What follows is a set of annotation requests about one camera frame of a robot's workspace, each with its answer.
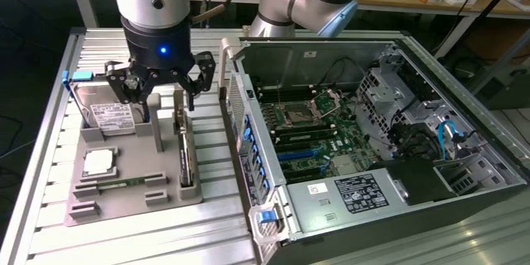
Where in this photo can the open black PC case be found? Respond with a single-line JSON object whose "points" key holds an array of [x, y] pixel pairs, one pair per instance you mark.
{"points": [[414, 215]]}

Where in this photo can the black computer tower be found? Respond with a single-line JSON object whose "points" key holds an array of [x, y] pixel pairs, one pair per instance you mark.
{"points": [[509, 91]]}

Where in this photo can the silver chipset heatsink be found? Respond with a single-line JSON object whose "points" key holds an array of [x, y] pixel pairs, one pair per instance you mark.
{"points": [[347, 165]]}

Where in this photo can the black graphics card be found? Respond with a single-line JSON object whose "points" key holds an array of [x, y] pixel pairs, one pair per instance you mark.
{"points": [[186, 159]]}

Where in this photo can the silver CPU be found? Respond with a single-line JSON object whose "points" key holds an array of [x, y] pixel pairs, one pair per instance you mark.
{"points": [[99, 162]]}

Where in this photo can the blue case latch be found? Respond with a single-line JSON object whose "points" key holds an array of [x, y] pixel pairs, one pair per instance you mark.
{"points": [[265, 217]]}

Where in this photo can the black RAM stick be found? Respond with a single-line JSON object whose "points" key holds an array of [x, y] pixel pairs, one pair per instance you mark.
{"points": [[309, 137]]}

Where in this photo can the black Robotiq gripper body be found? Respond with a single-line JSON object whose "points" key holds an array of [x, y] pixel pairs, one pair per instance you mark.
{"points": [[158, 41]]}

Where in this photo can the grey parts rack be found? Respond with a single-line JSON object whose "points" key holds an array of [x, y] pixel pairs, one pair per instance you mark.
{"points": [[137, 165]]}

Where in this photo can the hard disk in blue carrier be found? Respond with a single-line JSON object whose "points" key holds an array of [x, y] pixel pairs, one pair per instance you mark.
{"points": [[111, 116]]}

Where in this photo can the blue expansion slot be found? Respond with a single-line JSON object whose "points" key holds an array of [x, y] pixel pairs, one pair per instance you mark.
{"points": [[298, 154]]}

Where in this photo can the open socket cover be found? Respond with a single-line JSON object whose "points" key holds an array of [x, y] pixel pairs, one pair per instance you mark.
{"points": [[331, 100]]}

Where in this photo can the silver disk bay cage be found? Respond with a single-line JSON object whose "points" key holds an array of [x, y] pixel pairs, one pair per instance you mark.
{"points": [[385, 97]]}

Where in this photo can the CPU socket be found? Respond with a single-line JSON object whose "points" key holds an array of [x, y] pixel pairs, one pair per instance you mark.
{"points": [[299, 116]]}

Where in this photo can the green motherboard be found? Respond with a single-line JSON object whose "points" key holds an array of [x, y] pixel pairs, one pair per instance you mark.
{"points": [[347, 134]]}

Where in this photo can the grey power supply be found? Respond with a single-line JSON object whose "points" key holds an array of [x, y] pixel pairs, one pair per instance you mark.
{"points": [[355, 196]]}

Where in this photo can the green RAM stick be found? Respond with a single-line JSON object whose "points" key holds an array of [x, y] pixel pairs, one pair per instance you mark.
{"points": [[125, 182]]}

